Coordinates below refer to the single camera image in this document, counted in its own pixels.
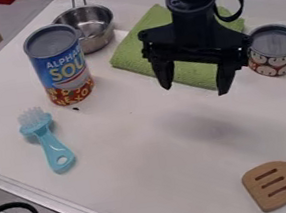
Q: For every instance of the mushroom print can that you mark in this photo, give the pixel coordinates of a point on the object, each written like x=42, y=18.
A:
x=274, y=50

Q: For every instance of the blue soup can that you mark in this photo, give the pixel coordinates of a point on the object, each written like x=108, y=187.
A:
x=61, y=66

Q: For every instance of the silver pot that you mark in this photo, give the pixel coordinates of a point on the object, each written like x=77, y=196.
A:
x=88, y=25

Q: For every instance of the wooden spatula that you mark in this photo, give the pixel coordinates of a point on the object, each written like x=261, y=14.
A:
x=280, y=180

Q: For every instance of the green cloth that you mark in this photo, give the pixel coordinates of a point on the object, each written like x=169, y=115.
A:
x=150, y=46

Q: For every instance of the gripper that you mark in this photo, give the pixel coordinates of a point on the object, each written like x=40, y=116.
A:
x=194, y=36

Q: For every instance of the light blue brush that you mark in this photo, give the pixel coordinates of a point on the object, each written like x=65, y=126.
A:
x=44, y=136

